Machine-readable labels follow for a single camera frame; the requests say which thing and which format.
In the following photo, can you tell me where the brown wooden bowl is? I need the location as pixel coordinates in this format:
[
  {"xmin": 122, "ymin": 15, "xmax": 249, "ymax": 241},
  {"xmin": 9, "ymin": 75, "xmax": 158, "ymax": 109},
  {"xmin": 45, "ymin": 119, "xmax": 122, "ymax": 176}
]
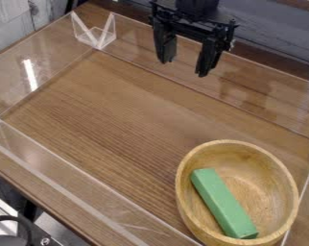
[{"xmin": 176, "ymin": 139, "xmax": 299, "ymax": 246}]

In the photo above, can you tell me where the black cable loop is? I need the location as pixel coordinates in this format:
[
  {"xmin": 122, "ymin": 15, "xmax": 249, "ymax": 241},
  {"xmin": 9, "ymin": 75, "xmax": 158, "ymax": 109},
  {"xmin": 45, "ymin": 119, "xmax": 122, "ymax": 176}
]
[{"xmin": 0, "ymin": 214, "xmax": 34, "ymax": 246}]

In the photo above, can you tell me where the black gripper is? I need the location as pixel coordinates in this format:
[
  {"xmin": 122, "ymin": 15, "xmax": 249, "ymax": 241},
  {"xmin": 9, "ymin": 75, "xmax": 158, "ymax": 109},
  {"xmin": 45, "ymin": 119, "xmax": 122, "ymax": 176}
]
[{"xmin": 150, "ymin": 0, "xmax": 238, "ymax": 77}]

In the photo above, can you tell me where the black metal frame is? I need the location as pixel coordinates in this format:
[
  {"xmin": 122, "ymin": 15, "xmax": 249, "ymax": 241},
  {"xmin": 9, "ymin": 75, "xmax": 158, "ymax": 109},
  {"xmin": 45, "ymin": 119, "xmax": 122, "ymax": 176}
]
[{"xmin": 0, "ymin": 172, "xmax": 93, "ymax": 246}]

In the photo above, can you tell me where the clear acrylic front wall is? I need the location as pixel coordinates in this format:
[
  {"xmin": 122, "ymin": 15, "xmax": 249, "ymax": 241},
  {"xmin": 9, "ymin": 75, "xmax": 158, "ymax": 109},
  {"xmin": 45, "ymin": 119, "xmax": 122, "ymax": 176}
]
[{"xmin": 0, "ymin": 120, "xmax": 201, "ymax": 246}]

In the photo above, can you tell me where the clear acrylic corner bracket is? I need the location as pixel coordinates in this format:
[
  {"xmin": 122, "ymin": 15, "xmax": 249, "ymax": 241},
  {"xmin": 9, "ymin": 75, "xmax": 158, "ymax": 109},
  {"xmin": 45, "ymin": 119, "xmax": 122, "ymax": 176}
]
[{"xmin": 70, "ymin": 12, "xmax": 117, "ymax": 50}]

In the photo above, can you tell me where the green rectangular block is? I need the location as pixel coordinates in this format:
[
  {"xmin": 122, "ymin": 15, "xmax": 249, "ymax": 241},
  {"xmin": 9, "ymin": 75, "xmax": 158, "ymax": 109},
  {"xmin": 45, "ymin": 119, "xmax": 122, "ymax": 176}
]
[{"xmin": 190, "ymin": 168, "xmax": 258, "ymax": 239}]

